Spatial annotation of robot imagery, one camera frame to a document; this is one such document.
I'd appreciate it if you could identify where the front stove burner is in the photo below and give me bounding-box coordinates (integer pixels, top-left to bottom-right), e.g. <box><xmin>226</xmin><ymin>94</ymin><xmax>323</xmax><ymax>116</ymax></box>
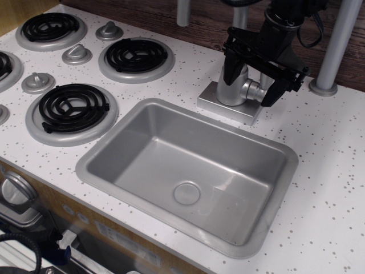
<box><xmin>26</xmin><ymin>83</ymin><xmax>119</xmax><ymax>147</ymax></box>

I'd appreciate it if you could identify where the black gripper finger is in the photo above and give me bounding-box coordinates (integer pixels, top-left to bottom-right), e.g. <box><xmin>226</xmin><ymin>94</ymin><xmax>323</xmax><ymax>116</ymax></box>
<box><xmin>261</xmin><ymin>79</ymin><xmax>286</xmax><ymax>107</ymax></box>
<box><xmin>224</xmin><ymin>51</ymin><xmax>244</xmax><ymax>86</ymax></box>

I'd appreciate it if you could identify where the round grey sink drain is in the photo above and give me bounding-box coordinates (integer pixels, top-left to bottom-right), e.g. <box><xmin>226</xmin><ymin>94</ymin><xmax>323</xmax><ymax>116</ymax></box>
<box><xmin>173</xmin><ymin>182</ymin><xmax>201</xmax><ymax>206</ymax></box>

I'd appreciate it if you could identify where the grey rectangular sink basin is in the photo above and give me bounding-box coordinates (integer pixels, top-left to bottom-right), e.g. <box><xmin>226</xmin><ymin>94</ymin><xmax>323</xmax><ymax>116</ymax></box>
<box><xmin>76</xmin><ymin>99</ymin><xmax>299</xmax><ymax>259</ymax></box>

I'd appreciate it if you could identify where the grey right support pole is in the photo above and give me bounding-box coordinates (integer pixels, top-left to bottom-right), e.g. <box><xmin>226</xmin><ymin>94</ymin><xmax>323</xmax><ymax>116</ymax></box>
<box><xmin>309</xmin><ymin>0</ymin><xmax>363</xmax><ymax>97</ymax></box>

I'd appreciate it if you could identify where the grey left support pole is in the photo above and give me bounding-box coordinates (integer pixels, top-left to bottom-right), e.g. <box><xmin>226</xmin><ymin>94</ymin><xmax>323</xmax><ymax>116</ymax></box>
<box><xmin>176</xmin><ymin>0</ymin><xmax>191</xmax><ymax>27</ymax></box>

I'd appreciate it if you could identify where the middle right stove burner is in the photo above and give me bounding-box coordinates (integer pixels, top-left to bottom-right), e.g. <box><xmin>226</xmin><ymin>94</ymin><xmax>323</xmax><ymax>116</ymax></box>
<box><xmin>98</xmin><ymin>38</ymin><xmax>175</xmax><ymax>84</ymax></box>

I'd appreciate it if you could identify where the black corrugated hose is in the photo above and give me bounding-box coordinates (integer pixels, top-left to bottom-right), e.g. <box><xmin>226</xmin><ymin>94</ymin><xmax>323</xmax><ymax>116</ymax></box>
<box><xmin>0</xmin><ymin>232</ymin><xmax>42</xmax><ymax>272</ymax></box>

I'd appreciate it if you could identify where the grey stove knob front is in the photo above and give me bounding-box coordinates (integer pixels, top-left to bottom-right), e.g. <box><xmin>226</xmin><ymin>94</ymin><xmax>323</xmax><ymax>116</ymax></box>
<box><xmin>21</xmin><ymin>72</ymin><xmax>55</xmax><ymax>95</ymax></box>

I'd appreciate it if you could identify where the grey stove knob left edge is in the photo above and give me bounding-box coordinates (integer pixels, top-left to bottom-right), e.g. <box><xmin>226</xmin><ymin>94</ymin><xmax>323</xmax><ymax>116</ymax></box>
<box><xmin>0</xmin><ymin>104</ymin><xmax>10</xmax><ymax>125</ymax></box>

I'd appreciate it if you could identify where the oven door window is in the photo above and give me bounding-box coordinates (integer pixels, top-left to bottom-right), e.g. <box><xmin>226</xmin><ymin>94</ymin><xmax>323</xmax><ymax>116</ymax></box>
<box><xmin>60</xmin><ymin>229</ymin><xmax>162</xmax><ymax>273</ymax></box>

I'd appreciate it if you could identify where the silver faucet body with base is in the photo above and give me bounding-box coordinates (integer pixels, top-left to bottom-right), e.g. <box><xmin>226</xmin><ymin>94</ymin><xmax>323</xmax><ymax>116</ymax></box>
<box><xmin>197</xmin><ymin>5</ymin><xmax>265</xmax><ymax>126</ymax></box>

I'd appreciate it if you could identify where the back left stove burner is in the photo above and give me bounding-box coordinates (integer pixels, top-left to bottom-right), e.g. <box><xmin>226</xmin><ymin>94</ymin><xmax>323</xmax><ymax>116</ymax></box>
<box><xmin>15</xmin><ymin>13</ymin><xmax>87</xmax><ymax>52</ymax></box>

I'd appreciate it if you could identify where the grey stove knob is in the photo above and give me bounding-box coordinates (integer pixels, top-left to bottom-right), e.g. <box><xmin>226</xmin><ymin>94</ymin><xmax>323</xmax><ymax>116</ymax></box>
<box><xmin>62</xmin><ymin>44</ymin><xmax>92</xmax><ymax>66</ymax></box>
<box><xmin>95</xmin><ymin>21</ymin><xmax>124</xmax><ymax>41</ymax></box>
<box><xmin>21</xmin><ymin>72</ymin><xmax>55</xmax><ymax>95</ymax></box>

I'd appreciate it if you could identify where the silver oven dial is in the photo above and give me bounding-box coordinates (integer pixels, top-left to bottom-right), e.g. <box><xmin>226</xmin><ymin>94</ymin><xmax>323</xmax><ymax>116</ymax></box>
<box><xmin>1</xmin><ymin>171</ymin><xmax>38</xmax><ymax>213</ymax></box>

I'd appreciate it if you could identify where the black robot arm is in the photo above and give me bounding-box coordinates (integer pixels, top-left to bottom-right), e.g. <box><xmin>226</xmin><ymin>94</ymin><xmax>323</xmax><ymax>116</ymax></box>
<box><xmin>223</xmin><ymin>1</ymin><xmax>313</xmax><ymax>107</ymax></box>

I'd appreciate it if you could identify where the silver faucet lever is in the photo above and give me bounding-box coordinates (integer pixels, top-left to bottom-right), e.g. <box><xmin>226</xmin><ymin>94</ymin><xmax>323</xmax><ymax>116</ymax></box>
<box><xmin>259</xmin><ymin>73</ymin><xmax>274</xmax><ymax>102</ymax></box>

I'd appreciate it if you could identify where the grey stove knob back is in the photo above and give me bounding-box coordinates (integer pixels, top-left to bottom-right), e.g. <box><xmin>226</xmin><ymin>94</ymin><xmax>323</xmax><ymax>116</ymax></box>
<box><xmin>95</xmin><ymin>21</ymin><xmax>124</xmax><ymax>41</ymax></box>

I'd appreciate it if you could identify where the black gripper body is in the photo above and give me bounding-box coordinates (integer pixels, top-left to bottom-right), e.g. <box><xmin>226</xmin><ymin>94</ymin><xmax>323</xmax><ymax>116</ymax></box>
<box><xmin>224</xmin><ymin>10</ymin><xmax>310</xmax><ymax>91</ymax></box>

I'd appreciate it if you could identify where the left edge stove burner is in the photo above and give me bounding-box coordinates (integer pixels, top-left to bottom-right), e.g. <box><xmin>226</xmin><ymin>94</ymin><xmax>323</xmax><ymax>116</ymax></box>
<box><xmin>1</xmin><ymin>51</ymin><xmax>23</xmax><ymax>92</ymax></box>

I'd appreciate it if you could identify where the grey support pole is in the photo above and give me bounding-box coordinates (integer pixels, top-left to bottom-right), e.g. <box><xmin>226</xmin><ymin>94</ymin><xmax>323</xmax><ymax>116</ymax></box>
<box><xmin>309</xmin><ymin>0</ymin><xmax>363</xmax><ymax>97</ymax></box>
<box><xmin>176</xmin><ymin>0</ymin><xmax>191</xmax><ymax>27</ymax></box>

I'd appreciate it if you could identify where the grey stove knob middle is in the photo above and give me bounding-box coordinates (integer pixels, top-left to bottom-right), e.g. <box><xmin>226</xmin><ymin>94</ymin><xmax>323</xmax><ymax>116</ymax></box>
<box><xmin>62</xmin><ymin>44</ymin><xmax>92</xmax><ymax>66</ymax></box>

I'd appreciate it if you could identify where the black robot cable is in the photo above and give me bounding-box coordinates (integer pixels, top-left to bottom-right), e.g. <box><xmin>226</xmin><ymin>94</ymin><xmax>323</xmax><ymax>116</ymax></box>
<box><xmin>296</xmin><ymin>11</ymin><xmax>325</xmax><ymax>49</ymax></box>

